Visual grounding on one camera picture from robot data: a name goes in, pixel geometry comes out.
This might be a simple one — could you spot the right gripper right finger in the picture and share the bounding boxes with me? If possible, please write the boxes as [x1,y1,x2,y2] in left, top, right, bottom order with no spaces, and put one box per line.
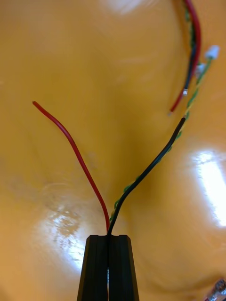
[108,234,140,301]

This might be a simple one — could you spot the yellow-orange plastic bin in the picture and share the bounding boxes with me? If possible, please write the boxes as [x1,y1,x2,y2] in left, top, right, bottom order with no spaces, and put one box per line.
[0,0,226,301]

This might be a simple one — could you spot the short black-green wire harness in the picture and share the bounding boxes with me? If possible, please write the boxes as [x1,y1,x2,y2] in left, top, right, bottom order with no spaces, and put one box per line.
[203,277,226,301]

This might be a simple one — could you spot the red black green-yellow wire harness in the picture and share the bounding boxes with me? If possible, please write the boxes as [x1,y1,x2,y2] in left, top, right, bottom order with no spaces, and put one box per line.
[32,44,221,236]

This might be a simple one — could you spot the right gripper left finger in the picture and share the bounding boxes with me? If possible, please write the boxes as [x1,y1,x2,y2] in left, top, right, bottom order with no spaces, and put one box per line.
[77,234,110,301]

